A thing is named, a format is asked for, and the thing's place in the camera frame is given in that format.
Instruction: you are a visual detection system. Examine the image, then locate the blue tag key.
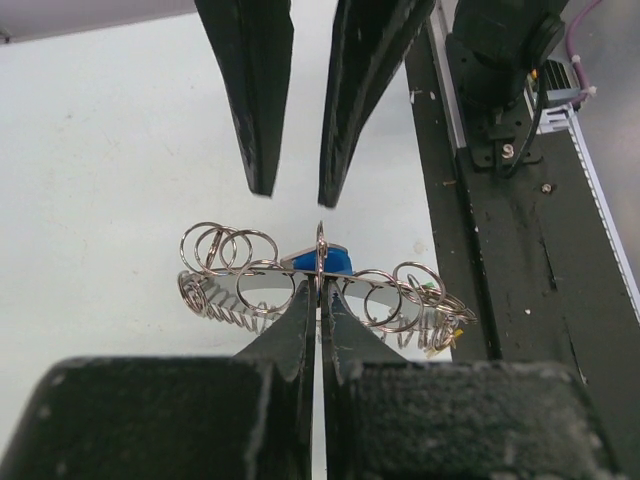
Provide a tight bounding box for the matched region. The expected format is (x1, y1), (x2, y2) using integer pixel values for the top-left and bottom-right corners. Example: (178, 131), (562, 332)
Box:
(280, 221), (354, 275)

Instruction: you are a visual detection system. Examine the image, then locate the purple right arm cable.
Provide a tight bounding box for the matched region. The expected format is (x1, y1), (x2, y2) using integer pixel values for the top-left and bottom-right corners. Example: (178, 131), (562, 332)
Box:
(562, 0), (609, 109)

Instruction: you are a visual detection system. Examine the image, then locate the yellow tag key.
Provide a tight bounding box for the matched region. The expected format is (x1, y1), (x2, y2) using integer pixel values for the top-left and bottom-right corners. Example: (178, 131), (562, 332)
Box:
(427, 327), (463, 358)

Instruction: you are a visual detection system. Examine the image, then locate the white slotted cable duct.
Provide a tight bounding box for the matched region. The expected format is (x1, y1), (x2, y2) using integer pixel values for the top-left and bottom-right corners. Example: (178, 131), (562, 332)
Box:
(534, 57), (640, 321)

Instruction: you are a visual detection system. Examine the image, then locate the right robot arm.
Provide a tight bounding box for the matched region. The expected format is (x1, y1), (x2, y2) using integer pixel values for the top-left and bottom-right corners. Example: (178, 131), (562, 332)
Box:
(196, 1), (565, 208)

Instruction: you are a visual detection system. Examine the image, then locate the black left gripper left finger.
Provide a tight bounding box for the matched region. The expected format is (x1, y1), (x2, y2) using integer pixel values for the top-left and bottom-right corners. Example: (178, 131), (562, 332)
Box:
(1, 280), (316, 479)

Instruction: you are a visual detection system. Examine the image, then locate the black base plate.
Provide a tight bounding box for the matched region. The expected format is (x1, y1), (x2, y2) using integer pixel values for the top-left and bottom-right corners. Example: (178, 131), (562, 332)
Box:
(406, 18), (639, 475)

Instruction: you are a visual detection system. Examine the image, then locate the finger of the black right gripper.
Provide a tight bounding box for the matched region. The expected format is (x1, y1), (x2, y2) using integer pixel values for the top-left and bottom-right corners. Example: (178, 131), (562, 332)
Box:
(318, 0), (435, 208)
(195, 0), (294, 197)

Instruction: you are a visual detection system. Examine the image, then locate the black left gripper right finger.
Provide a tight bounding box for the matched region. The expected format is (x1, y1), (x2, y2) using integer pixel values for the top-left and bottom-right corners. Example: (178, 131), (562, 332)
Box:
(321, 298), (624, 479)

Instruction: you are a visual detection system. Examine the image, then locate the steel disc with key rings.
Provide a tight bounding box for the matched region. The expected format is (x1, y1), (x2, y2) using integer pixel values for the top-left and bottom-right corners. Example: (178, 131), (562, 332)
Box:
(177, 221), (478, 357)

